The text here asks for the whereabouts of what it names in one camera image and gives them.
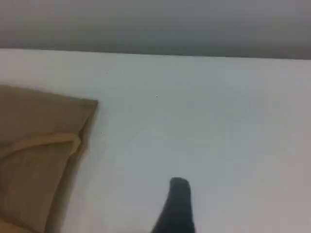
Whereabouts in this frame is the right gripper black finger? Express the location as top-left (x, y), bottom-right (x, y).
top-left (151, 177), bottom-right (196, 233)

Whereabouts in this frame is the brown jute tote bag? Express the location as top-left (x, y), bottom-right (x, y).
top-left (0, 84), bottom-right (99, 233)

